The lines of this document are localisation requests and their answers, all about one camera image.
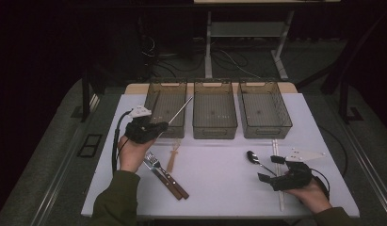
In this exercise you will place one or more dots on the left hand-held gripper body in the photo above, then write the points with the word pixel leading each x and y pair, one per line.
pixel 139 132

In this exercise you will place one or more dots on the person's left hand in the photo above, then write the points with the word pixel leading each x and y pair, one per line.
pixel 130 155

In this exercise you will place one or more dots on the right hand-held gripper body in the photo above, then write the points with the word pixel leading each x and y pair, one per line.
pixel 294 180

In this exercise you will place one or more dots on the person's right hand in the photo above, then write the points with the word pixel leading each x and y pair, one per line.
pixel 313 197

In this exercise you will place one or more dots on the grey metal desk frame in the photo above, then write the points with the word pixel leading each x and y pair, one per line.
pixel 244 29

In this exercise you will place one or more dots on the dark chopstick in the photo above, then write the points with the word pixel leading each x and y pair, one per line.
pixel 156 106
pixel 163 106

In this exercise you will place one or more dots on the aluminium rail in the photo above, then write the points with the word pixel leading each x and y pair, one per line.
pixel 61 175
pixel 366 163

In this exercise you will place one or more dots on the large black metal stand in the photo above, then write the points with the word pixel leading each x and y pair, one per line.
pixel 343 103

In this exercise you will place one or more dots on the silver metal chopstick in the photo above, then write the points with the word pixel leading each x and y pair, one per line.
pixel 181 109

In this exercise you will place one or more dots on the translucent brown plastic bin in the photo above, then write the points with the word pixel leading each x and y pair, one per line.
pixel 214 109
pixel 263 109
pixel 174 106

